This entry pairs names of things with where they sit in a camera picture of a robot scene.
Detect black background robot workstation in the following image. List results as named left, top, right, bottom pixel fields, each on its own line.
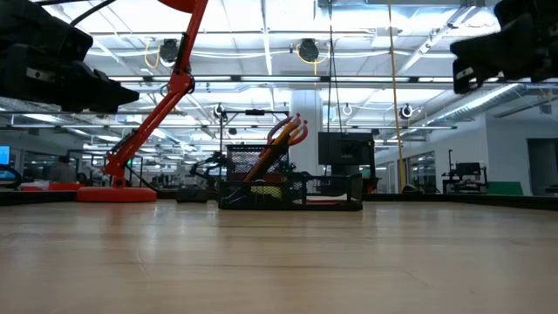
left=441, top=148, right=490, bottom=195

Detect black monitor on stand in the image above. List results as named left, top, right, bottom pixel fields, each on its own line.
left=316, top=131, right=376, bottom=175

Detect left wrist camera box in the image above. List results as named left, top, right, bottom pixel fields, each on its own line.
left=47, top=24, right=94, bottom=63

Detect red desk lamp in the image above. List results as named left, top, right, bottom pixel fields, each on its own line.
left=76, top=0, right=209, bottom=204

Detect blue lit monitor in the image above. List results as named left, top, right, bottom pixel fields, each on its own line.
left=0, top=145, right=11, bottom=180

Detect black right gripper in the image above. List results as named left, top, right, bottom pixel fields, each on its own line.
left=450, top=0, right=558, bottom=95

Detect black lamp power cable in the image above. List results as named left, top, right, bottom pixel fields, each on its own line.
left=124, top=163, right=178, bottom=195

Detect black mesh desk organizer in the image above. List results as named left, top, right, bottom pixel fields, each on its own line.
left=216, top=143, right=364, bottom=213

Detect small yellow office item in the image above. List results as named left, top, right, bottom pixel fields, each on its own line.
left=250, top=185, right=284, bottom=200

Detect orange pencil with red eraser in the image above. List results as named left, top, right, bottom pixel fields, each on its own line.
left=261, top=121, right=306, bottom=175
left=243, top=113, right=303, bottom=183

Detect black hanging cable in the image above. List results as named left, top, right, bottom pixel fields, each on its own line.
left=325, top=0, right=344, bottom=134

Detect black background station frame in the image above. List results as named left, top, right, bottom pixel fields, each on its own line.
left=219, top=108, right=291, bottom=145

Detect red scissors with grey grips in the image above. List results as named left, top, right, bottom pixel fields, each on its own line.
left=265, top=112, right=310, bottom=152

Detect green board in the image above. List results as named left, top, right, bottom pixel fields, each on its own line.
left=487, top=181, right=524, bottom=196

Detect person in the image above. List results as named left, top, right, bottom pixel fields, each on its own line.
left=48, top=155, right=78, bottom=184

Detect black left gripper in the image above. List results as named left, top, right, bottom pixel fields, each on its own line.
left=0, top=0, right=140, bottom=113

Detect black power adapter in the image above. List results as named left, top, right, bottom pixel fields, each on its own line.
left=175, top=187, right=209, bottom=204

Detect yellow hanging cable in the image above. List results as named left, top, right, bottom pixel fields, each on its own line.
left=385, top=0, right=406, bottom=194

